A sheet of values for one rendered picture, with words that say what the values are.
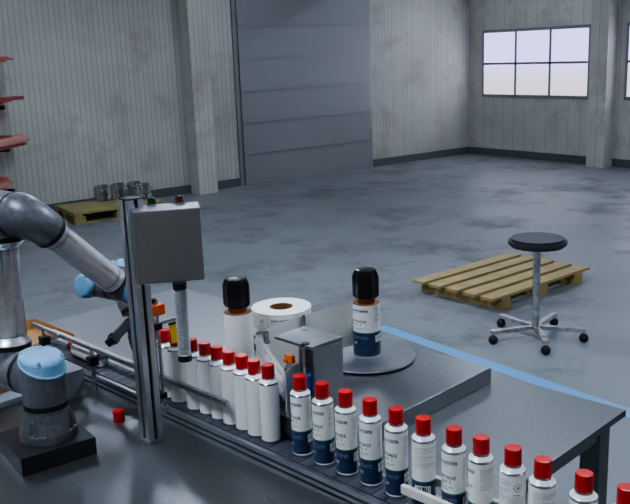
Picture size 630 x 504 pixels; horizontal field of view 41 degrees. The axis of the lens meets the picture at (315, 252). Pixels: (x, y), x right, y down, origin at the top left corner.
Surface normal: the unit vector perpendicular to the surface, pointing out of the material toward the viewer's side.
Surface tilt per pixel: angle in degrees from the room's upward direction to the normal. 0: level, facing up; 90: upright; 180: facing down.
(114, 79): 90
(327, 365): 90
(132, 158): 90
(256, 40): 90
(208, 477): 0
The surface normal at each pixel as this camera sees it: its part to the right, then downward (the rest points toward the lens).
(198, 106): 0.61, 0.16
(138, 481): -0.04, -0.97
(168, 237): 0.18, 0.22
